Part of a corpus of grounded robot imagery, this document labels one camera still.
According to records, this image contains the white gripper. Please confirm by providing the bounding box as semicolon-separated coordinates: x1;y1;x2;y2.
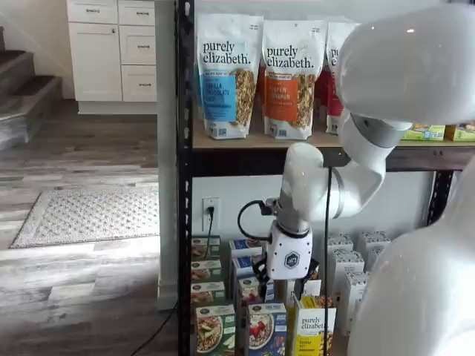
253;222;321;302

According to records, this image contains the white patterned pantry box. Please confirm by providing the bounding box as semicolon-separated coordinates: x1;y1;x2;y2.
328;248;365;277
326;233;354;257
338;271;372;334
367;247;385;268
358;231;392;253

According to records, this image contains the green oatmeal box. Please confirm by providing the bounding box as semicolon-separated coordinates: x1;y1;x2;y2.
191;259;223;283
191;235;222;261
191;281;226;306
194;303;237;356

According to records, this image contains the black metal shelf rack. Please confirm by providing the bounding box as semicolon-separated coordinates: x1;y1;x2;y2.
174;0;475;356

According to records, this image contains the green Bobo's apple pie box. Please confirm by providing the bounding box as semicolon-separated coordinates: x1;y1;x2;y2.
400;124;446;142

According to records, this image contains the yellow Bobo's snack box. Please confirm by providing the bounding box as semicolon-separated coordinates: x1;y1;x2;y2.
444;124;475;142

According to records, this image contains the orange label granola bag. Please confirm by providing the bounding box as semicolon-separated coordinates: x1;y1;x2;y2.
255;66;268;127
261;19;327;141

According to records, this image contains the red label granola bag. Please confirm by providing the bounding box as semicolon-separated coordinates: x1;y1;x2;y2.
325;21;363;135

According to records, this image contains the grey patterned doormat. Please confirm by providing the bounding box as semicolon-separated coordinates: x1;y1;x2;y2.
9;185;160;249

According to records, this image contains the blue label granola bag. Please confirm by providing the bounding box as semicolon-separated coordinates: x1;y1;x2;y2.
195;13;265;141

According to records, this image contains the white drawer cabinet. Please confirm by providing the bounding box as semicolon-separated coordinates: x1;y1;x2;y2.
66;0;159;115

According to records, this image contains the grey wooden staircase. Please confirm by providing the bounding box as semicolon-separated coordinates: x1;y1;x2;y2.
0;25;64;153

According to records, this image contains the white wall outlet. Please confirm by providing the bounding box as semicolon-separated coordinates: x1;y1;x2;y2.
202;197;220;233

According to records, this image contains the black plug with cord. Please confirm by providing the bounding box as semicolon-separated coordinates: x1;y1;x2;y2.
205;205;217;259

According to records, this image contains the black floor cable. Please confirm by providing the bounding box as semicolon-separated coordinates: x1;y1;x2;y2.
129;300;179;356

